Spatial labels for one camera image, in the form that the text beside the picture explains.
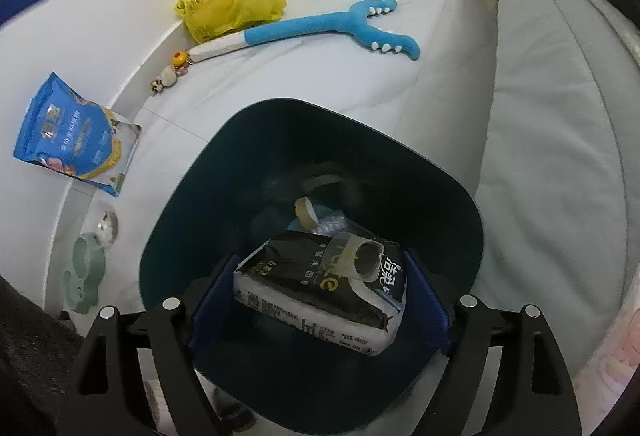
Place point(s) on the pink printed bedsheet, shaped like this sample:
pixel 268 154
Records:
pixel 620 346

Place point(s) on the dark teal trash bin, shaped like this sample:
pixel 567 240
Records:
pixel 225 176

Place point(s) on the clear bubble wrap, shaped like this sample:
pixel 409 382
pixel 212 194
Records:
pixel 330 226

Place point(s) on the blue pet food bag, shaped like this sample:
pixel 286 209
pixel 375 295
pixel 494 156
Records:
pixel 65 131

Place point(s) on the cardboard tube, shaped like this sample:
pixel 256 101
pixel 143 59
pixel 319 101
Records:
pixel 367 261

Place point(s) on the green pet bowl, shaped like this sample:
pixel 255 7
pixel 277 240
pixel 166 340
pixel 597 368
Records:
pixel 80 266

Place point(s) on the small beige toy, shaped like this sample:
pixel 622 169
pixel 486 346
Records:
pixel 162 81

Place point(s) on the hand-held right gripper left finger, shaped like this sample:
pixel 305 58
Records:
pixel 212 311

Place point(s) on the black tissue pack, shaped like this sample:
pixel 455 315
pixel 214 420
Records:
pixel 300 286

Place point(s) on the blue plush toy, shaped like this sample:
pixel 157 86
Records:
pixel 300 29

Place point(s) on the clear round toy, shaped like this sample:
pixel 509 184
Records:
pixel 106 226

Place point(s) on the small orange toy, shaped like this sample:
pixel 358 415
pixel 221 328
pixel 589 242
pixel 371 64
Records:
pixel 177 59

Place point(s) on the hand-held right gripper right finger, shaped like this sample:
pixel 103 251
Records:
pixel 427 296

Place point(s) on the light grey bed frame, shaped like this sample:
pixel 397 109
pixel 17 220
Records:
pixel 550 141

